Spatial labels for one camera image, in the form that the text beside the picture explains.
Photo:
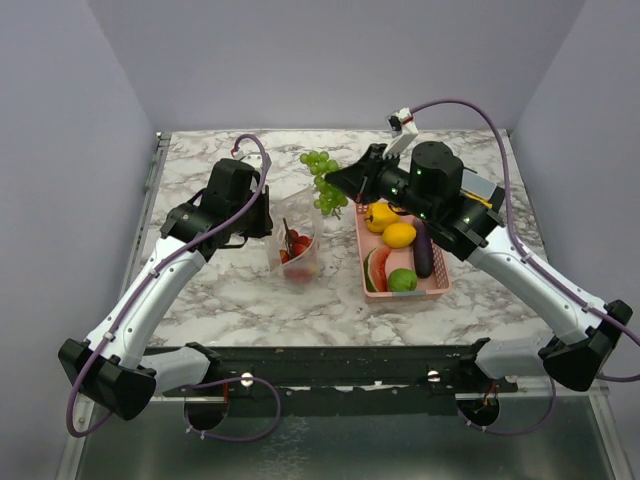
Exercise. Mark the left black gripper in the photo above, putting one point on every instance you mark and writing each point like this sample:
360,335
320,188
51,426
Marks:
266,224

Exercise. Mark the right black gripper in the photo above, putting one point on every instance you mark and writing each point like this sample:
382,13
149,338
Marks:
357,180

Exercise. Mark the green grape bunch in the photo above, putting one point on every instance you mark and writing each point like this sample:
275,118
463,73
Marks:
328,199

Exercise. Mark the red cherry bunch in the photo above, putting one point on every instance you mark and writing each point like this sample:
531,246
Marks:
296,257

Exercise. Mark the clear zip top bag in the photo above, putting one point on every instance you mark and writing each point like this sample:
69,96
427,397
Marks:
301,215

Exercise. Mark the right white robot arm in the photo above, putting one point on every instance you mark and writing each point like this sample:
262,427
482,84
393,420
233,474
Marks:
585,329

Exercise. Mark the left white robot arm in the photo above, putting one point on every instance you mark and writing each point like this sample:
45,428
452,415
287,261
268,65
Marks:
108,365

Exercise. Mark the yellow bell pepper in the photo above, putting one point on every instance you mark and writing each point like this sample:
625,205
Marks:
379,216

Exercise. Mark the yellow lemon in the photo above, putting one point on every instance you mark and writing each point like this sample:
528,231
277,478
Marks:
399,235

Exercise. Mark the watermelon slice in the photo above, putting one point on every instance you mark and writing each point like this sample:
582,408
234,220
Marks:
374,266

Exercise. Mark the purple eggplant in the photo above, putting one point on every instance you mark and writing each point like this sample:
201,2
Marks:
422,251

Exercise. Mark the green round fruit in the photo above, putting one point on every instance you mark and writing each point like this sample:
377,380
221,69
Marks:
402,280

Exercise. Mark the grey rectangular box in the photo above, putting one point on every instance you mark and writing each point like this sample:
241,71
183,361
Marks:
477,185

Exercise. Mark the pink plastic basket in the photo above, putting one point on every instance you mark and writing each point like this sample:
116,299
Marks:
431,288

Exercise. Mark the black scale board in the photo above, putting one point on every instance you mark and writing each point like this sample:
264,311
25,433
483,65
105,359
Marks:
496,200

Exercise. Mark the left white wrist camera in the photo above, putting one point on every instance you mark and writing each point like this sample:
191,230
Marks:
254,159

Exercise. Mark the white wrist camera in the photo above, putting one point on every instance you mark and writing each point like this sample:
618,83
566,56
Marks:
403,131
254,159

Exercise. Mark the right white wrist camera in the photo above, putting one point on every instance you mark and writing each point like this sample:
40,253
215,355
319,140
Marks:
403,131

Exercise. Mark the left aluminium frame rail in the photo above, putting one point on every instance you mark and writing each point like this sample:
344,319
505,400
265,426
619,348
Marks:
150,190

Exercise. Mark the black mounting rail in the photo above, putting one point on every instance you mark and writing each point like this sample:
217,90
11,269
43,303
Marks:
342,381

